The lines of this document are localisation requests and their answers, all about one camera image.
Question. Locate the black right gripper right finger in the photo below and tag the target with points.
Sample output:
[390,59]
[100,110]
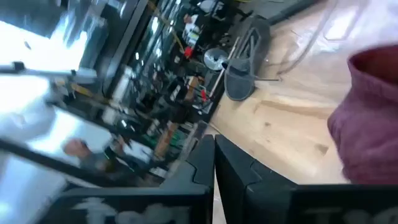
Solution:
[236,186]

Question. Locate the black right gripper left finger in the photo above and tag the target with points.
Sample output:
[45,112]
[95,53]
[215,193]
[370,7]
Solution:
[199,174]

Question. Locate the maroon knit beanie hat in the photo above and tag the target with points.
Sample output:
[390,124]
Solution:
[367,124]

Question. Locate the cluttered black shelving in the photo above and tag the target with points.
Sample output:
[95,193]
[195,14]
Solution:
[161,93]

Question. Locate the round silver disc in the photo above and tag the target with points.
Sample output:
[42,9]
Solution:
[215,58]

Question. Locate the person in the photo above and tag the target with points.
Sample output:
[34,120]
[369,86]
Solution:
[81,152]

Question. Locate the clear plastic bin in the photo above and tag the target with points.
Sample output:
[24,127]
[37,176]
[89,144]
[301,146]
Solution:
[342,28]

